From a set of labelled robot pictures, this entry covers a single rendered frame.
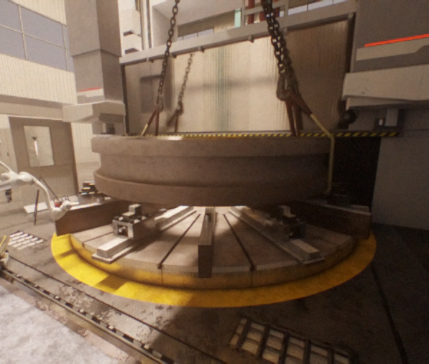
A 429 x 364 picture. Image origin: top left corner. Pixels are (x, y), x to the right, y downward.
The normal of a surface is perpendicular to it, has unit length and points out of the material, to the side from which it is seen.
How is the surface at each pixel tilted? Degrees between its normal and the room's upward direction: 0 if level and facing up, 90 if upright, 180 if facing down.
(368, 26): 90
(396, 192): 90
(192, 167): 90
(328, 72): 90
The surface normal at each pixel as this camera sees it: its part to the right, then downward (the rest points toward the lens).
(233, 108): -0.44, 0.17
